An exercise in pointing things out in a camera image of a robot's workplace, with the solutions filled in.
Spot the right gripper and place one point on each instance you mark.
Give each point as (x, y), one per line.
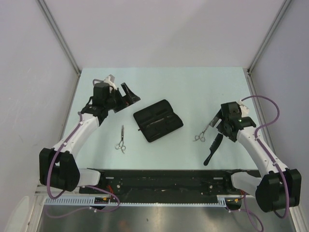
(219, 127)

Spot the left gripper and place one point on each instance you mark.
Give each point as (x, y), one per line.
(130, 98)

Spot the black handle comb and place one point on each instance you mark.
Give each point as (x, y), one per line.
(207, 160)

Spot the black zip tool case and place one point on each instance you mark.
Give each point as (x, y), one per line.
(155, 112)

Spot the long black barber comb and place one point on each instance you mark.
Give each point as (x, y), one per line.
(157, 121)

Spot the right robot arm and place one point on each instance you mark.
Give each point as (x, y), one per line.
(278, 187)

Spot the right silver scissors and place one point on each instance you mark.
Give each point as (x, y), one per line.
(201, 136)

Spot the silver scissors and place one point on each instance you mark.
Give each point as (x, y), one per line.
(120, 145)
(201, 136)

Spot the left silver scissors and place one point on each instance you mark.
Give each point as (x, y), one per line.
(120, 145)

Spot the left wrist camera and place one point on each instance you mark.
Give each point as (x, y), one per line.
(110, 80)

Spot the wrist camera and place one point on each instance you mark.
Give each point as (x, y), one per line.
(110, 80)
(244, 109)

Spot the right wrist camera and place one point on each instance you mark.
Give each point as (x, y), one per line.
(244, 109)

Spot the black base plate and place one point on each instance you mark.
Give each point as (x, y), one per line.
(178, 186)

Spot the white cable duct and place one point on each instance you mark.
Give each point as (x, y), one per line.
(216, 201)

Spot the left aluminium frame post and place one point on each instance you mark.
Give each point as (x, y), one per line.
(43, 6)

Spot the aluminium frame post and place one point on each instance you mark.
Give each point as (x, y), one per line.
(270, 33)
(43, 6)

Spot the right aluminium frame post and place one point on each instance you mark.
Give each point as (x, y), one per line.
(270, 33)

